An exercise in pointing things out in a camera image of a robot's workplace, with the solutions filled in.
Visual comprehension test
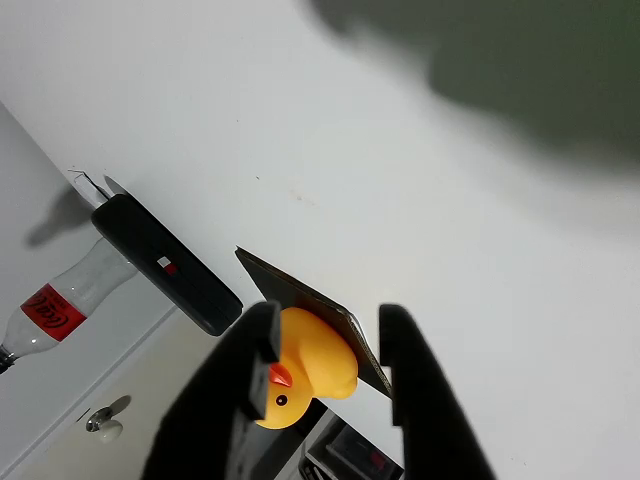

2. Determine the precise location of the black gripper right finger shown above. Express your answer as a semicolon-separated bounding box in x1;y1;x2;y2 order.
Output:
377;302;500;480

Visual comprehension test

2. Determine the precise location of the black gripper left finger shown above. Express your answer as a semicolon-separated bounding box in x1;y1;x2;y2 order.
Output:
141;299;284;480

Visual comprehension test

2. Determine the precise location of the yellow rubber duck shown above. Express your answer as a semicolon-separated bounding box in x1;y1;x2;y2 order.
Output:
253;306;360;430

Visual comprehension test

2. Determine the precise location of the black cardboard square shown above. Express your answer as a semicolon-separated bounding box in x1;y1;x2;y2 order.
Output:
234;245;394;400

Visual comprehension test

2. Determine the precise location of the white drawer cabinet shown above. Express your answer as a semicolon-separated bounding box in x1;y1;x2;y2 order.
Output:
0;299;331;480

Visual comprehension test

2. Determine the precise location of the black device red mark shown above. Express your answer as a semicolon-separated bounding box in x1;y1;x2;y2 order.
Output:
298;414;405;480

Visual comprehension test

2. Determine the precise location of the white metal drawer knob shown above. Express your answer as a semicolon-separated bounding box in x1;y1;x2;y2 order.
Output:
84;405;125;445

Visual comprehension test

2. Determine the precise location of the black wallet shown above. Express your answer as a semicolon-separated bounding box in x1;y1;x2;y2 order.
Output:
90;193;244;337

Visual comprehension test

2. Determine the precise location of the clear cola bottle red label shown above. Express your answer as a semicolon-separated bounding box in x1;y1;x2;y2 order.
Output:
0;234;139;376

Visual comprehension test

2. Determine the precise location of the thin metal clip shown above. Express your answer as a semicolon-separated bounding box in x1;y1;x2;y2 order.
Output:
67;168;115;207

